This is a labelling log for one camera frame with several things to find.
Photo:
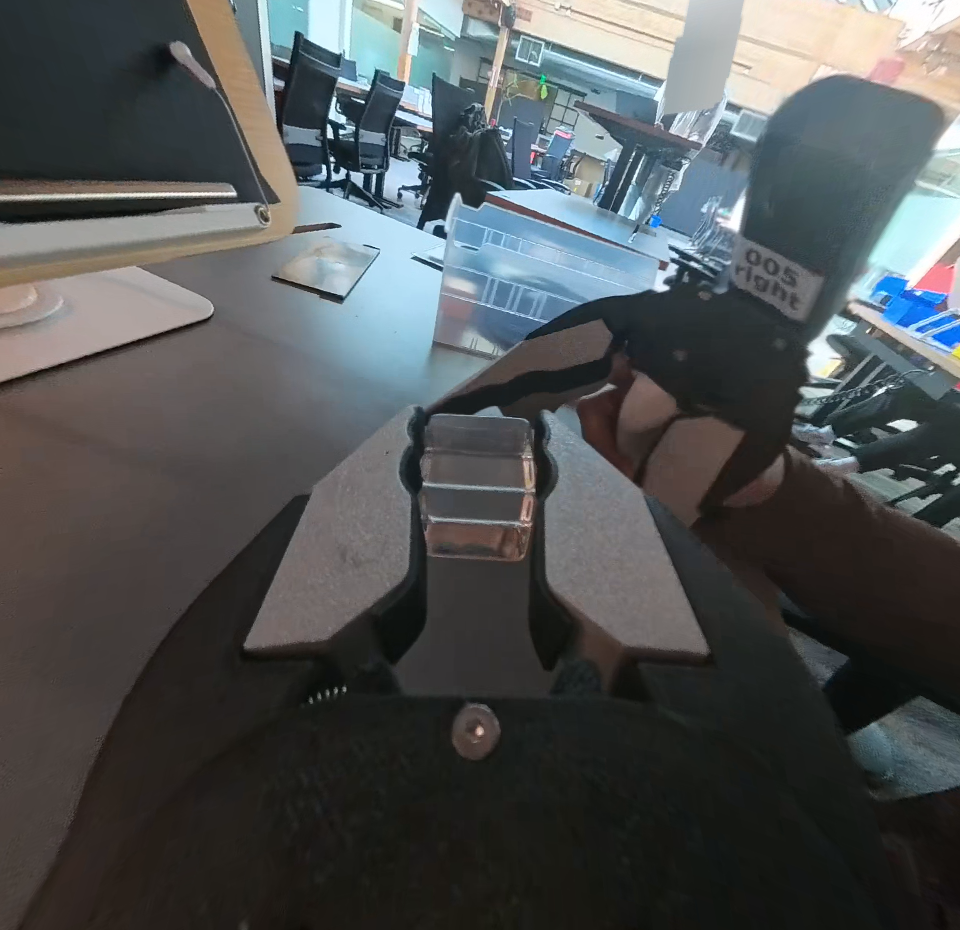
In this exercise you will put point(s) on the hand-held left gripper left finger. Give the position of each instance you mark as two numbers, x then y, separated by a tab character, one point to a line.
337	555

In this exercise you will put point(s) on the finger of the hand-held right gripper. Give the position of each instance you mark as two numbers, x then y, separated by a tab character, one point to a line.
604	423
540	360

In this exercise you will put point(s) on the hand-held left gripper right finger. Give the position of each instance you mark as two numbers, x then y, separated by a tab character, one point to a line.
615	562

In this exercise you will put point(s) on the clear plastic cube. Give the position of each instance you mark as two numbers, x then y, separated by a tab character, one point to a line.
476	487

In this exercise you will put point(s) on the person's right forearm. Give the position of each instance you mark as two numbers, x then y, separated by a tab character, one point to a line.
862	570

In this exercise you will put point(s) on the person's right hand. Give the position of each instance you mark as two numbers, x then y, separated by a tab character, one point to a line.
649	427

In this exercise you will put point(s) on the clear plastic storage bin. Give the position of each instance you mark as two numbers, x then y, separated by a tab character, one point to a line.
525	269

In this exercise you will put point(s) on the grey table with brown edge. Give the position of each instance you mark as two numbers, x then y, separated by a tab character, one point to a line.
592	221

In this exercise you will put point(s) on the black office chair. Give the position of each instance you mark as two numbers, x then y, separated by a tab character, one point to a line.
900	442
442	119
375	119
307	97

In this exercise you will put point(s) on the blue plastic bins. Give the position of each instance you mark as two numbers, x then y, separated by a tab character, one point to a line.
915	311

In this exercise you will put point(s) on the black jacket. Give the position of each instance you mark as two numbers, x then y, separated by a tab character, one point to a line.
480	149

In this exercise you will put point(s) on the dark glossy flat plate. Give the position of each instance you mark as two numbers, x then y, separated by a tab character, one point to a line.
326	269

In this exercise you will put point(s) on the wooden standing desk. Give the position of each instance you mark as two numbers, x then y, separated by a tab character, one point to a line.
637	127

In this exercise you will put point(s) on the monitor with wooden frame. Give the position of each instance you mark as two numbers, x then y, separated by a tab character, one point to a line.
90	82

